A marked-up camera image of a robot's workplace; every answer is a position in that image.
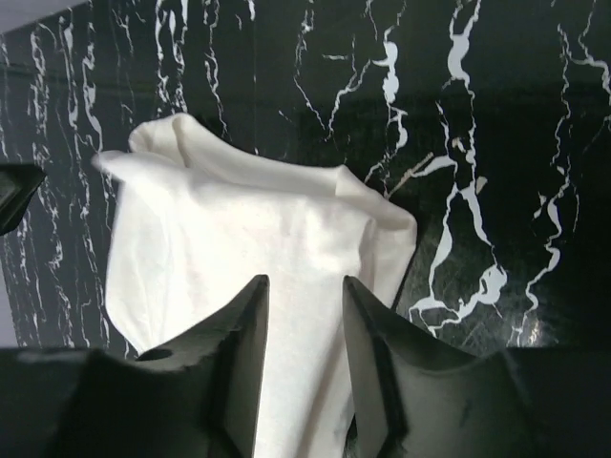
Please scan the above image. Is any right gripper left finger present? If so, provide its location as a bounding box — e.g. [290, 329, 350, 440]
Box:
[1, 275, 269, 457]

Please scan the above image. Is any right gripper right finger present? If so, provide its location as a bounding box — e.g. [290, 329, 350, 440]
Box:
[343, 277, 610, 457]

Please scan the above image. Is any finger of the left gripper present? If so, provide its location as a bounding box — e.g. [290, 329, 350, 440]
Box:
[0, 163, 47, 235]

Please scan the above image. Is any white t shirt red print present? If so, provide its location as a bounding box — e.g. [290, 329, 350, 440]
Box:
[94, 114, 417, 457]

